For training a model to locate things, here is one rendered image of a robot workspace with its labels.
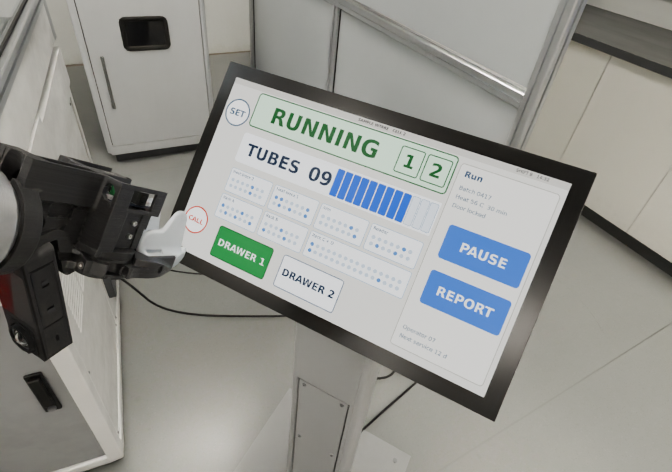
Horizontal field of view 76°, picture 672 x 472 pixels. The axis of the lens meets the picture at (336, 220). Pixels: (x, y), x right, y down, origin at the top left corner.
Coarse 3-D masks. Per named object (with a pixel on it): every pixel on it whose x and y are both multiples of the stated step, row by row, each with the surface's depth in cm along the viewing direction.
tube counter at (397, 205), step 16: (320, 160) 59; (320, 176) 59; (336, 176) 58; (352, 176) 58; (320, 192) 59; (336, 192) 58; (352, 192) 57; (368, 192) 57; (384, 192) 56; (400, 192) 56; (368, 208) 57; (384, 208) 56; (400, 208) 55; (416, 208) 55; (432, 208) 54; (400, 224) 55; (416, 224) 55; (432, 224) 54
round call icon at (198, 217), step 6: (192, 204) 65; (186, 210) 65; (192, 210) 64; (198, 210) 64; (204, 210) 64; (210, 210) 64; (192, 216) 64; (198, 216) 64; (204, 216) 64; (210, 216) 63; (186, 222) 65; (192, 222) 64; (198, 222) 64; (204, 222) 64; (186, 228) 64; (192, 228) 64; (198, 228) 64; (204, 228) 64; (198, 234) 64
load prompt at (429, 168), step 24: (264, 96) 63; (264, 120) 62; (288, 120) 61; (312, 120) 60; (336, 120) 59; (312, 144) 60; (336, 144) 59; (360, 144) 58; (384, 144) 57; (408, 144) 56; (384, 168) 56; (408, 168) 56; (432, 168) 55
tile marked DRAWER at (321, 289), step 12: (288, 264) 59; (300, 264) 59; (276, 276) 60; (288, 276) 59; (300, 276) 58; (312, 276) 58; (324, 276) 58; (288, 288) 59; (300, 288) 58; (312, 288) 58; (324, 288) 57; (336, 288) 57; (312, 300) 58; (324, 300) 57; (336, 300) 57
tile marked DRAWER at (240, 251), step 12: (228, 228) 62; (216, 240) 63; (228, 240) 62; (240, 240) 62; (252, 240) 61; (216, 252) 63; (228, 252) 62; (240, 252) 62; (252, 252) 61; (264, 252) 60; (240, 264) 61; (252, 264) 61; (264, 264) 60
